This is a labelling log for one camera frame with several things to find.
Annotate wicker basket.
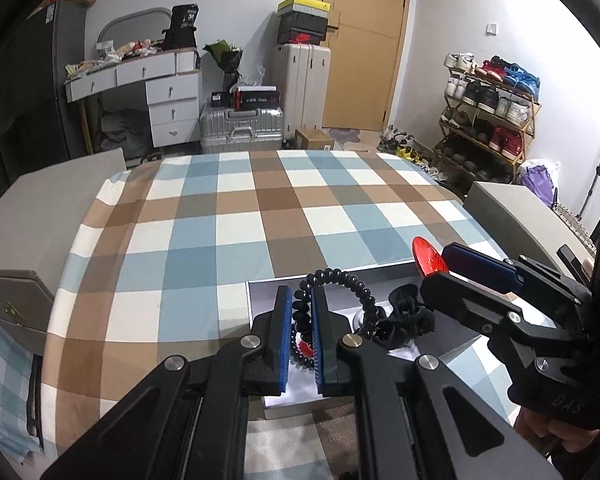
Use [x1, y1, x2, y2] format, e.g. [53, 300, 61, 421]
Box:
[552, 202, 599, 252]

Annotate black hair claw clip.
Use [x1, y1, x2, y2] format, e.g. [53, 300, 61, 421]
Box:
[387, 283, 437, 352]

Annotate grey clothes heap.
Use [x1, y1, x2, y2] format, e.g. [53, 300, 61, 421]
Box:
[99, 108, 149, 149]

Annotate purple bag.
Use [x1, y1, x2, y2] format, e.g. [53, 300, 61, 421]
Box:
[519, 164, 554, 209]

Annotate teal checked cloth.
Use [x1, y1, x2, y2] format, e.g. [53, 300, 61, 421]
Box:
[0, 304, 47, 467]

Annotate black spiral hair tie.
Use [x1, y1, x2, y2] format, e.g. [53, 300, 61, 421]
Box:
[290, 268, 382, 374]

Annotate grey arched mirror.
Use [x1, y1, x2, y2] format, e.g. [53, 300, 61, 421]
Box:
[97, 6, 174, 52]

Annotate white dressing desk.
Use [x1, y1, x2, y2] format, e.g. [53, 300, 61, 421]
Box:
[63, 47, 202, 154]

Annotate brown blue checked tablecloth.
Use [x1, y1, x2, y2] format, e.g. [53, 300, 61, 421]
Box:
[42, 148, 532, 480]

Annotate white upright suitcase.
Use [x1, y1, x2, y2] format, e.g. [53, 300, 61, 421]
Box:
[271, 42, 333, 142]

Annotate pile of loose shoes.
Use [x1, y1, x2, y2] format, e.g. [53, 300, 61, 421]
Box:
[377, 124, 452, 182]

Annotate grey cabinet with latch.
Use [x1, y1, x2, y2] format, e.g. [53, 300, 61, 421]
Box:
[0, 148, 129, 357]

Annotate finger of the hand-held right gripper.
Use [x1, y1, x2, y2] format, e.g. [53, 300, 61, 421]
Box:
[420, 272, 551, 356]
[442, 242, 593, 321]

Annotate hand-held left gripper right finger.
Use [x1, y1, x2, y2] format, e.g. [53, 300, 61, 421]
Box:
[310, 287, 561, 480]

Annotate black paper bag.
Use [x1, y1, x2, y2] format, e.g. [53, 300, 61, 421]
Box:
[160, 4, 201, 51]

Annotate red hair clip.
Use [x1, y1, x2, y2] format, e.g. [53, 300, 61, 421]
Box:
[412, 236, 452, 280]

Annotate clear plastic bag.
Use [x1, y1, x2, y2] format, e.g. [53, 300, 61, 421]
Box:
[242, 65, 266, 89]

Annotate dark wrapped flower bouquet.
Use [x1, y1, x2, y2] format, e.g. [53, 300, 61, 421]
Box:
[202, 39, 245, 94]

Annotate small brown cardboard box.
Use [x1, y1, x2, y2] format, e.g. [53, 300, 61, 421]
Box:
[293, 128, 335, 151]

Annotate grey floor mat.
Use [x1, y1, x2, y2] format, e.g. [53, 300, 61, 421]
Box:
[329, 127, 364, 145]

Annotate silver ribbed suitcase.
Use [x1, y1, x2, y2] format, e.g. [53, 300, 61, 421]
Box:
[199, 104, 285, 155]

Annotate clutter of small toiletries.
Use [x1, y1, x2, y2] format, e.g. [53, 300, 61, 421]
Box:
[65, 38, 164, 79]

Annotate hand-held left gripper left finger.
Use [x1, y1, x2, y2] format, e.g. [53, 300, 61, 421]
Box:
[40, 286, 293, 480]

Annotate plain grey cabinet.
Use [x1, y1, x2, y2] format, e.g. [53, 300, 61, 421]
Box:
[463, 180, 599, 282]

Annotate yellow shoe box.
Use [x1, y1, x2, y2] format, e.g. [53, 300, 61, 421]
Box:
[277, 0, 331, 17]

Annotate red and black shoe box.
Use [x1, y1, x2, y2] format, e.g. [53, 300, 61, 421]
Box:
[276, 30, 327, 46]

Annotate grey cardboard box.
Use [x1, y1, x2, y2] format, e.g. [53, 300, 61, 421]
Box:
[245, 259, 517, 419]

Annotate wooden shoe rack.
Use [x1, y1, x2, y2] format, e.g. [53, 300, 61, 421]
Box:
[433, 72, 542, 187]

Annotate wooden door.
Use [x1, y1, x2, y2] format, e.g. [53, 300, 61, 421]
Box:
[315, 0, 412, 132]

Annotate person's right hand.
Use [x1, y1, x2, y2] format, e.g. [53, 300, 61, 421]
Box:
[514, 404, 600, 462]

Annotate rows of assorted sneakers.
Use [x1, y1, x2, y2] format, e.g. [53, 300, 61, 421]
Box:
[442, 52, 541, 158]

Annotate dark refrigerator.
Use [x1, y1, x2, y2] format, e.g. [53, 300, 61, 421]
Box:
[0, 0, 89, 197]

